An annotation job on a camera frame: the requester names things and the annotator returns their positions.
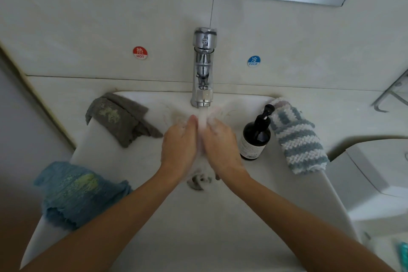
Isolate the person's right hand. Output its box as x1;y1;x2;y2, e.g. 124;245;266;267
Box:
201;117;251;190

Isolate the person's left hand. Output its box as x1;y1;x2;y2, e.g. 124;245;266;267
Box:
158;115;200;183

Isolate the pink white striped cloth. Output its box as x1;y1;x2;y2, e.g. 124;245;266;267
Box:
268;96;291;108

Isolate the white ceramic sink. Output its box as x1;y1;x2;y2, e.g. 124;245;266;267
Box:
19;91;359;272

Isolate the blue stained cloth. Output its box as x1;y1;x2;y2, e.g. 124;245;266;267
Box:
33;161;133;230

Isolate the person's right forearm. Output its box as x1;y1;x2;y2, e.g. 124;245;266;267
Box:
226;170;396;272

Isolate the person's left forearm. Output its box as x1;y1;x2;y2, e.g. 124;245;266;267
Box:
22;170;186;272

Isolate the metal sink drain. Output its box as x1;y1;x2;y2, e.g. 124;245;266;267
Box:
187;173;214;192

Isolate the black pump soap bottle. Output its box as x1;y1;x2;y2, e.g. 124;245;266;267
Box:
239;103;276;162

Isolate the chrome faucet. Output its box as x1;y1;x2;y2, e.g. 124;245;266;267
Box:
190;27;218;109

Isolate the blue round sticker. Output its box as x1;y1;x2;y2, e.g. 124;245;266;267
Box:
246;54;262;68

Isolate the red round sticker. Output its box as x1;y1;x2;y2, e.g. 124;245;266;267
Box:
132;45;149;61

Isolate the white toilet tank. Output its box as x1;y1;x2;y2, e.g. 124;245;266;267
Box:
325;138;408;221

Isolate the white toilet lid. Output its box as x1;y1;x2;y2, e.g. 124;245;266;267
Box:
366;227;408;272

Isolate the teal tube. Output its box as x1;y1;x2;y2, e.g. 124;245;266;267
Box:
398;241;408;269

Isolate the metal wall shelf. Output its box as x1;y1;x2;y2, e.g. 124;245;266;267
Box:
373;70;408;114

